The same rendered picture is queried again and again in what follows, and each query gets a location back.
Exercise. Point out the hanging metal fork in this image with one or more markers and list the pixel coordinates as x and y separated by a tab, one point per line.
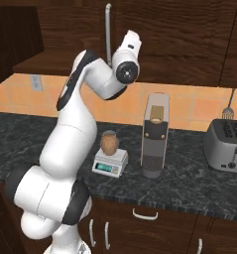
228	110

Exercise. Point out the grey coffee machine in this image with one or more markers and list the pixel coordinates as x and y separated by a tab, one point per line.
154	139

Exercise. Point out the narrow dark wood cabinet door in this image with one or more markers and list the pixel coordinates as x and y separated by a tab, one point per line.
235	49

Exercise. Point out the wide dark wood cabinet door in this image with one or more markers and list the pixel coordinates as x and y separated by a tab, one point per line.
182	39

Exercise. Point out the dark wood cabinet shelf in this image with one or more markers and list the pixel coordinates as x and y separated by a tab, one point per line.
47	64

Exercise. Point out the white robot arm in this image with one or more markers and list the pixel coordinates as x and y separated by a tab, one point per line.
68	142

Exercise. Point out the dark wood cupboard door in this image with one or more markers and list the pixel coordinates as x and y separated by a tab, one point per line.
146	241

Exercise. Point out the silver toaster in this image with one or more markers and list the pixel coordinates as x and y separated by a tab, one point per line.
225	147

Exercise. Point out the dark wood drawer front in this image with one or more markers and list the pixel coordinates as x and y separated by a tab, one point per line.
169	216

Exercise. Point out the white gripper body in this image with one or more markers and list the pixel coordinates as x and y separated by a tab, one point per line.
133	37

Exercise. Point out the white digital scale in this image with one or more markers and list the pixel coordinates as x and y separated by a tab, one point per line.
110	162

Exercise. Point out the grey wall socket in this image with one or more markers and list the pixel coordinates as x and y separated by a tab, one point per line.
35	82

